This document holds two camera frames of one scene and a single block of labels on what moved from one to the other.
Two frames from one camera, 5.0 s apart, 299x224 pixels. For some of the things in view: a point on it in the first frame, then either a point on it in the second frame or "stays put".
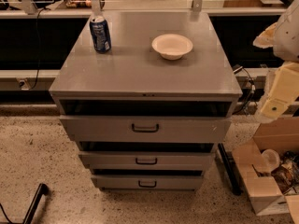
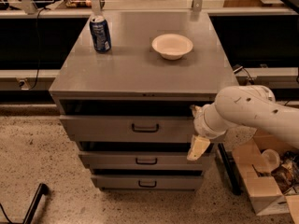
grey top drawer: (144, 129) stays put
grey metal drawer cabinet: (142, 121) stays put
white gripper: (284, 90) -> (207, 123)
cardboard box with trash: (269, 165) stays put
